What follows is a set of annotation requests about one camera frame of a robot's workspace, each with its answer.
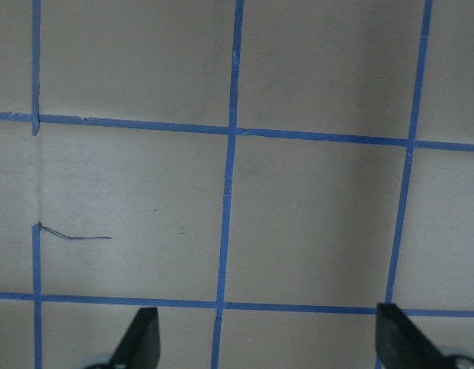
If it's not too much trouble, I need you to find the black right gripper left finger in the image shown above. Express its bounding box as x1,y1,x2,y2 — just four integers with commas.
110,307,161,369

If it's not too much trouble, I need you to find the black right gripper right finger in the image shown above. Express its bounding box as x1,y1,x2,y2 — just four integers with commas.
376,303,452,369

